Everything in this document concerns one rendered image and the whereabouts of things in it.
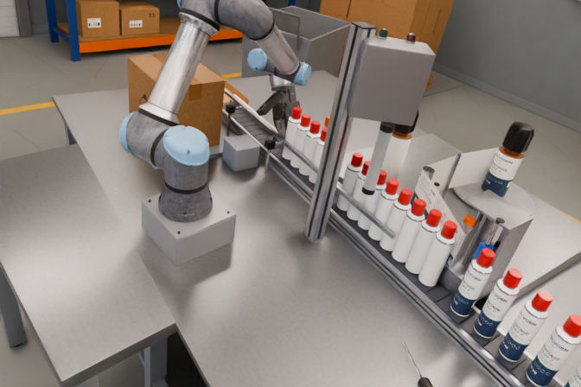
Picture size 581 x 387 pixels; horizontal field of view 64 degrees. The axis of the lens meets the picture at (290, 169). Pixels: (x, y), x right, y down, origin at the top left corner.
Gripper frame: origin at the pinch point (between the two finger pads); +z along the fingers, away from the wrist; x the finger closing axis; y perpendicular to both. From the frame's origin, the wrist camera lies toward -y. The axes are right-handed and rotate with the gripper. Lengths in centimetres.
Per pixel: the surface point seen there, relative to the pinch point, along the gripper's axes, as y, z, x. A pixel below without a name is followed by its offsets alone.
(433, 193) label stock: 13, 20, -56
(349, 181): -1.9, 13.9, -36.7
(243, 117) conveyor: 0.2, -10.4, 29.0
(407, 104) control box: -7, -8, -68
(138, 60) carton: -41, -37, 26
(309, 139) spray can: -1.8, 0.0, -18.9
